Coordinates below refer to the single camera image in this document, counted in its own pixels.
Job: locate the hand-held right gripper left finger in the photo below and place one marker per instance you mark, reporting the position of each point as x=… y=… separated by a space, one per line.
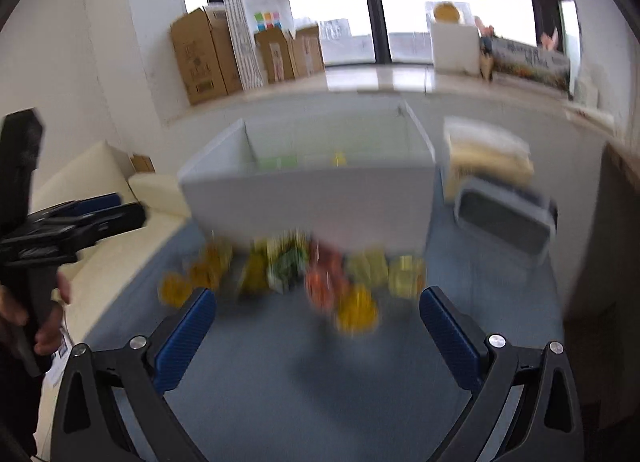
x=185 y=337

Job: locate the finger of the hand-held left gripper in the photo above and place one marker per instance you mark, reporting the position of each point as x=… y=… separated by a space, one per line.
x=120 y=219
x=102 y=202

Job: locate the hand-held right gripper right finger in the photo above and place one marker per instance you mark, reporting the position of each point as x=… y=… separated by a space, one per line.
x=447 y=332

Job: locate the pile of small colourful toys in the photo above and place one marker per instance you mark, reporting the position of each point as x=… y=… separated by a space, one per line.
x=325 y=277

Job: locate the white cardboard box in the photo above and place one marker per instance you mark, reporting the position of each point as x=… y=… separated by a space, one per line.
x=310 y=207

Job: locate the person's left hand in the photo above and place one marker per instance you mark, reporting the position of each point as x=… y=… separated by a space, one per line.
x=47 y=337

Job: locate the cream sofa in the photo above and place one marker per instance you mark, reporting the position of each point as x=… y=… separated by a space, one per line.
x=145 y=237

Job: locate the flat cardboard piece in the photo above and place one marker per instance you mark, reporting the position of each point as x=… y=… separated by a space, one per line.
x=142 y=163

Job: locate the grey speaker clock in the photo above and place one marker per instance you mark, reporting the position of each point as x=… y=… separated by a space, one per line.
x=500 y=222

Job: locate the blue table cloth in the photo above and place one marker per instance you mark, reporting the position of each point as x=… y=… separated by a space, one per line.
x=310 y=382

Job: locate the tall brown cardboard box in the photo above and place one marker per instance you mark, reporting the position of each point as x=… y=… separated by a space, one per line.
x=200 y=62

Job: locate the yellow tissue pack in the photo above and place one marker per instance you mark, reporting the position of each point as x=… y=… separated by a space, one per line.
x=490 y=157

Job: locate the brown stone counter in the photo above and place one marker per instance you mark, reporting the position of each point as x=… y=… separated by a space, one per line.
x=615 y=222

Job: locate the white paper bag coloured squares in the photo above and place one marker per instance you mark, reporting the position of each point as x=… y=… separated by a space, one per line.
x=250 y=42

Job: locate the open small cardboard box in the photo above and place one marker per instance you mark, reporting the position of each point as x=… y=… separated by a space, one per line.
x=305 y=54

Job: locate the white tube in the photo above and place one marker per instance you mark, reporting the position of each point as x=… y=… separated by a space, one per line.
x=592 y=117

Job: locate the stone window sill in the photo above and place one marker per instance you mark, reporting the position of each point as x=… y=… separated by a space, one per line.
x=375 y=77

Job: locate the long landscape printed box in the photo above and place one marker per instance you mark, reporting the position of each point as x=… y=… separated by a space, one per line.
x=530 y=64

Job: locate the white block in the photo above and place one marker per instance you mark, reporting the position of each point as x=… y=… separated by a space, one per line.
x=455 y=49

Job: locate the pink toy figure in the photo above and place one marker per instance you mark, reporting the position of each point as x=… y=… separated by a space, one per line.
x=484 y=27
x=549 y=38

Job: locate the yellow round fruit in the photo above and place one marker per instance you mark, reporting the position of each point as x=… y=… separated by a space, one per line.
x=446 y=12

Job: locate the black window frame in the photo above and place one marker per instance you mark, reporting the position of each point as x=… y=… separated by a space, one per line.
x=375 y=17

